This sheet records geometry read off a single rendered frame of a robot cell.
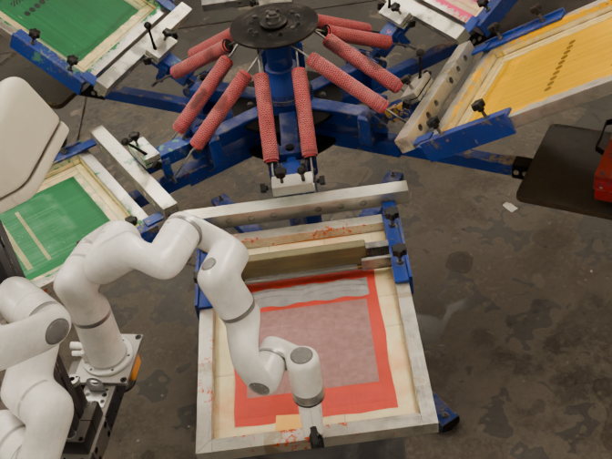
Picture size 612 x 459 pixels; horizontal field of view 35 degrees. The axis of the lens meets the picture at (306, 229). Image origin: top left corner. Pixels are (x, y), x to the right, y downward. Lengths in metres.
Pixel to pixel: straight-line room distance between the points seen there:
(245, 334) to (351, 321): 0.61
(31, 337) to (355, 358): 1.05
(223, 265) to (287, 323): 0.66
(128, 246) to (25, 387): 0.36
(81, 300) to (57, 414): 0.43
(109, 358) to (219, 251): 0.48
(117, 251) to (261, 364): 0.39
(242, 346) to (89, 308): 0.39
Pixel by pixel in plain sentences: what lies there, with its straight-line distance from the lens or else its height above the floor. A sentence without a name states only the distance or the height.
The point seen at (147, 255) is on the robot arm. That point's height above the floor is 1.58.
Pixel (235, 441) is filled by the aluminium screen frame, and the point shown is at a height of 0.99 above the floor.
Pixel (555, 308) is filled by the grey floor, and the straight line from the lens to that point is 3.98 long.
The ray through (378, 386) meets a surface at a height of 0.96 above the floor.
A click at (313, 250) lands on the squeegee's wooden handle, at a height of 1.06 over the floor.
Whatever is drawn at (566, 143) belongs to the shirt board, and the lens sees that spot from 3.22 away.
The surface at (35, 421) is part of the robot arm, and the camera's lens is 1.86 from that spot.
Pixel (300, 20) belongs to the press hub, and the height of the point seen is 1.31.
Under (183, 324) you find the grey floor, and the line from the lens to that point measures 4.08.
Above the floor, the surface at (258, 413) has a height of 0.96.
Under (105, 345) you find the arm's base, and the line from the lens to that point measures 2.35.
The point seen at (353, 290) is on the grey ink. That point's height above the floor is 0.96.
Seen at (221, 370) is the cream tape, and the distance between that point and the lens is 2.57.
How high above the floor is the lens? 2.86
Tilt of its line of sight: 41 degrees down
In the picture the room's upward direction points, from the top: 9 degrees counter-clockwise
